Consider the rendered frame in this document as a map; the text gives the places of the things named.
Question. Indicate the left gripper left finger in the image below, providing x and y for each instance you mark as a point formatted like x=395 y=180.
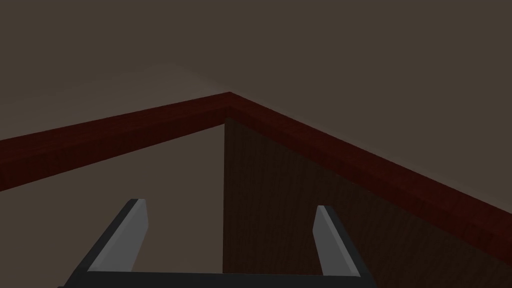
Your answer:
x=120 y=244

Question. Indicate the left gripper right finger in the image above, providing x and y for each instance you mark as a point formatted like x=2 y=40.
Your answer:
x=334 y=248

